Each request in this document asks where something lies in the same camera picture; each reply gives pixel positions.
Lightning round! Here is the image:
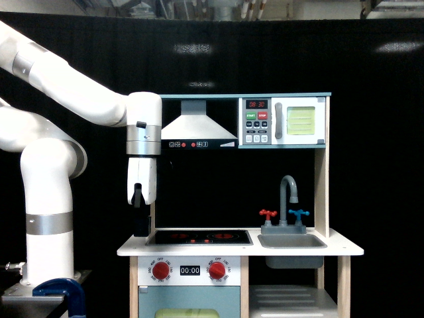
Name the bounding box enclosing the red tap handle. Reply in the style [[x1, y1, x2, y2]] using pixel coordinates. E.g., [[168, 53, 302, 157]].
[[259, 209, 278, 227]]

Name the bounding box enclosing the grey sink basin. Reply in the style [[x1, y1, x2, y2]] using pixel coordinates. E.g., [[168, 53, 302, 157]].
[[258, 234, 327, 269]]

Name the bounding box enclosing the blue lower oven door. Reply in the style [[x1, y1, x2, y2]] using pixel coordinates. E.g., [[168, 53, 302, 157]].
[[138, 286, 240, 317]]

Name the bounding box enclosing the black stovetop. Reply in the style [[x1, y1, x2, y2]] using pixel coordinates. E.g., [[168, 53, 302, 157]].
[[147, 229, 252, 246]]

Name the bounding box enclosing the black oven timer display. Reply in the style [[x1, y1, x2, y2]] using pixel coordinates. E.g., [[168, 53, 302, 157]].
[[180, 265, 201, 276]]

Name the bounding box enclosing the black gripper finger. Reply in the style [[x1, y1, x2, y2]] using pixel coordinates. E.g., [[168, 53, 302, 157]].
[[133, 205, 151, 237], [131, 183, 143, 208]]

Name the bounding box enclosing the wooden toy kitchen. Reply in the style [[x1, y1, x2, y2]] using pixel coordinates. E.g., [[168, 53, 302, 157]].
[[117, 92, 364, 317]]

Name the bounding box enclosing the left red oven knob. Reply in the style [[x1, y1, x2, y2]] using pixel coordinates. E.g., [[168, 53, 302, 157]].
[[152, 262, 170, 280]]

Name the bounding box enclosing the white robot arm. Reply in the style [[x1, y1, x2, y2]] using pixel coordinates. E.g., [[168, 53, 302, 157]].
[[1, 24, 162, 287]]

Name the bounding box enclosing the red oven knob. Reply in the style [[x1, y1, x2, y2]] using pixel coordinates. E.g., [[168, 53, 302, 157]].
[[209, 262, 226, 280], [152, 262, 170, 280]]

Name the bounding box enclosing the white microwave door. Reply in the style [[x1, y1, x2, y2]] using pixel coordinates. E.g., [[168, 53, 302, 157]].
[[270, 97, 327, 146]]

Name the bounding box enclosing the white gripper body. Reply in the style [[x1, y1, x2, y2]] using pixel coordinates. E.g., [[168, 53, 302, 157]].
[[127, 157, 156, 205]]

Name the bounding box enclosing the right red oven knob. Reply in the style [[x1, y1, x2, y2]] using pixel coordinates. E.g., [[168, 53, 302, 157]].
[[209, 262, 226, 280]]

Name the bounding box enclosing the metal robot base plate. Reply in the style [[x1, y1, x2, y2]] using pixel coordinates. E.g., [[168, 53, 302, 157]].
[[1, 270, 91, 302]]

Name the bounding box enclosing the microwave control panel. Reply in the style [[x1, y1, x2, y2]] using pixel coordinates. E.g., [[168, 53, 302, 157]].
[[240, 97, 272, 146]]

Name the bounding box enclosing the blue tap handle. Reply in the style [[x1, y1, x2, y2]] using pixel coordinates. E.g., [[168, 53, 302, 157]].
[[289, 209, 310, 227]]

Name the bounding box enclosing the grey faucet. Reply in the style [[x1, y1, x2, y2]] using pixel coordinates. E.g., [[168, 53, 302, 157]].
[[261, 175, 306, 235]]

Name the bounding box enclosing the blue c-clamp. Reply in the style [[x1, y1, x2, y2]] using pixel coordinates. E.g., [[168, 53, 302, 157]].
[[32, 278, 87, 318]]

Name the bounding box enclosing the grey range hood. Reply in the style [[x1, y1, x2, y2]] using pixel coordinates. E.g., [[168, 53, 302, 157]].
[[161, 99, 238, 150]]

